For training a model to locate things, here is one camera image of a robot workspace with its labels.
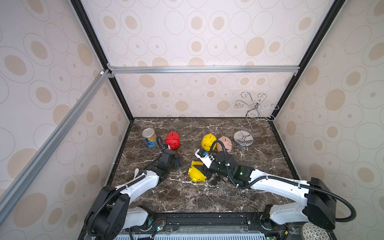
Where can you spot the pink piggy bank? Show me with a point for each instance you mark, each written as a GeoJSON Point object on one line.
{"type": "Point", "coordinates": [226, 142]}

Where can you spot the yellow piggy bank back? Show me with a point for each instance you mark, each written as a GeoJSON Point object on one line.
{"type": "Point", "coordinates": [196, 172]}

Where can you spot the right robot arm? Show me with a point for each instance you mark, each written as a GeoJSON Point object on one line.
{"type": "Point", "coordinates": [312, 200]}

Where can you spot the horizontal aluminium rail back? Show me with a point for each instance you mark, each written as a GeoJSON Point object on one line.
{"type": "Point", "coordinates": [205, 69]}

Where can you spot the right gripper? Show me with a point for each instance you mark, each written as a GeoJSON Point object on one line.
{"type": "Point", "coordinates": [205, 169]}

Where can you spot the blue labelled tin can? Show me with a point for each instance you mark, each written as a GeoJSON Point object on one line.
{"type": "Point", "coordinates": [150, 137]}

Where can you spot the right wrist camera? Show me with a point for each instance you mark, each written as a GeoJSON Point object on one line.
{"type": "Point", "coordinates": [204, 157]}

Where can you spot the yellow piggy bank front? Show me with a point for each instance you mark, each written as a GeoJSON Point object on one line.
{"type": "Point", "coordinates": [208, 141]}

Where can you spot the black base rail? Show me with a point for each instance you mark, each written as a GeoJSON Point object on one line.
{"type": "Point", "coordinates": [211, 226]}

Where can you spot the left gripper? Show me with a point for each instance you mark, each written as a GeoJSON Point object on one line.
{"type": "Point", "coordinates": [178, 164]}

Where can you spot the diagonal aluminium rail left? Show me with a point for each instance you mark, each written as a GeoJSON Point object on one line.
{"type": "Point", "coordinates": [33, 168]}

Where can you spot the yellow piggy bank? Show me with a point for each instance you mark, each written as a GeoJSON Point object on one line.
{"type": "Point", "coordinates": [208, 141]}
{"type": "Point", "coordinates": [196, 172]}

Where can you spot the perforated metal mesh dome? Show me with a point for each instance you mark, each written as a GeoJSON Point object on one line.
{"type": "Point", "coordinates": [312, 232]}

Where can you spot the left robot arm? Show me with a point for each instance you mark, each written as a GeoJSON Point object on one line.
{"type": "Point", "coordinates": [110, 213]}

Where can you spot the chrome wire hook stand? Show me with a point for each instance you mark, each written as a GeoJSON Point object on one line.
{"type": "Point", "coordinates": [245, 138]}

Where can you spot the red piggy bank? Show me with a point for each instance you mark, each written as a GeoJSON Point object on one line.
{"type": "Point", "coordinates": [173, 140]}

